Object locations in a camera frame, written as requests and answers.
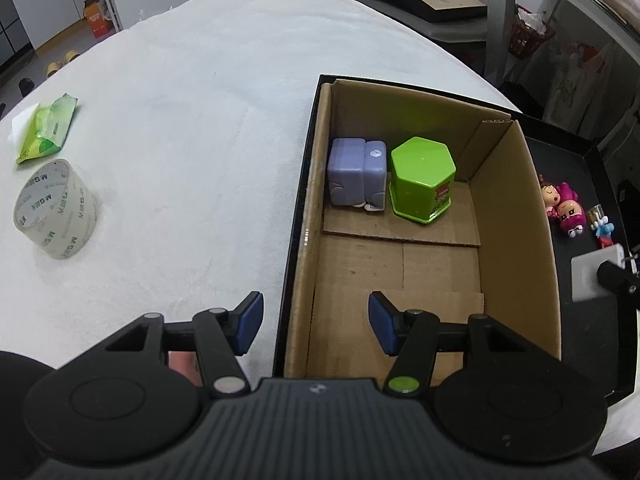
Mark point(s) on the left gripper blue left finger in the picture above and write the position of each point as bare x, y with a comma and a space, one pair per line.
221, 336

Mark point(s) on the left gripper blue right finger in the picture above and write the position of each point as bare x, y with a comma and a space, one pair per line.
411, 337

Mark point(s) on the brown cardboard box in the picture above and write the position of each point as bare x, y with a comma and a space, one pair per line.
491, 252

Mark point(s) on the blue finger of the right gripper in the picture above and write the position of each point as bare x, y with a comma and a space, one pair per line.
624, 285

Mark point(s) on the purple cube toy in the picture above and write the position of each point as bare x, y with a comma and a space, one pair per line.
357, 173

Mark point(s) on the green wet wipes pack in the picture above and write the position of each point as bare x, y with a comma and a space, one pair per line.
41, 130

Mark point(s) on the small red blue toy figure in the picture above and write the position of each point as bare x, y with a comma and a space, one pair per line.
600, 225

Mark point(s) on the red plastic basket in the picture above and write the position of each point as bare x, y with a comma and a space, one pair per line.
529, 32

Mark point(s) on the white rectangular power bank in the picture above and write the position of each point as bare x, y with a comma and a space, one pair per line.
584, 268

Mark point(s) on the yellow slippers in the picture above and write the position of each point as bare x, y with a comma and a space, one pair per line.
54, 67

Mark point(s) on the orange box on floor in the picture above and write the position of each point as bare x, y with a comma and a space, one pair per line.
99, 23

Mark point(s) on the magenta doll figurine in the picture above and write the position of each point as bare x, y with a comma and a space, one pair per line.
569, 211

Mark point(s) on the brown haired doll figurine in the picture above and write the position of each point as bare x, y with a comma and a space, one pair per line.
551, 197

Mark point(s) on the green hexagonal container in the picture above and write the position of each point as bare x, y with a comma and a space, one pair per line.
421, 175

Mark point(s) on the clear tape roll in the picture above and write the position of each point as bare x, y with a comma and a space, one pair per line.
56, 210

